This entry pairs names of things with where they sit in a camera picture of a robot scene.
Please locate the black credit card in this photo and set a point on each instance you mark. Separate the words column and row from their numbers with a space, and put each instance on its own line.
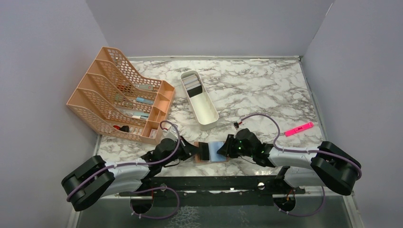
column 204, row 154

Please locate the white oblong plastic tray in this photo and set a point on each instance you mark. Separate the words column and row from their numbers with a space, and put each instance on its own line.
column 202, row 106

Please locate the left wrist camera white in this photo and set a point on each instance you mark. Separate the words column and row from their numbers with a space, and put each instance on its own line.
column 171, row 132

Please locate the pink highlighter marker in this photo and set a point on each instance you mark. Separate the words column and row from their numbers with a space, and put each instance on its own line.
column 298, row 129

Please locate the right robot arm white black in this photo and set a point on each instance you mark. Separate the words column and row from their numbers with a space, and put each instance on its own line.
column 325, row 165

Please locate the black mounting rail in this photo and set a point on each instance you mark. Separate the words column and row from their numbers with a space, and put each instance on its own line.
column 205, row 191

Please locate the brown leather card holder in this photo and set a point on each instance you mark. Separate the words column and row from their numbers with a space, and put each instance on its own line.
column 214, row 157

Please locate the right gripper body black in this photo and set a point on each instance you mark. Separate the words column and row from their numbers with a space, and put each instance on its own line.
column 235, row 148

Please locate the blue item in organizer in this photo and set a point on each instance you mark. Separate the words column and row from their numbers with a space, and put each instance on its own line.
column 144, row 101

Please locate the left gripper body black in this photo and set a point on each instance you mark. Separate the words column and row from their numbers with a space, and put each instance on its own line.
column 183, row 152

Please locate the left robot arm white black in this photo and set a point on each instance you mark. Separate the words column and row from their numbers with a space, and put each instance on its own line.
column 96, row 178

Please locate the stack of credit cards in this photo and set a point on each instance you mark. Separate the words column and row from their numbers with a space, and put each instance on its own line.
column 192, row 85

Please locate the orange mesh file organizer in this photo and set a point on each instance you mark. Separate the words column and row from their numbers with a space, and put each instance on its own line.
column 106, row 97

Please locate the red black item in organizer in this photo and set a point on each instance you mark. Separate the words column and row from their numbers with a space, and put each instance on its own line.
column 124, row 128

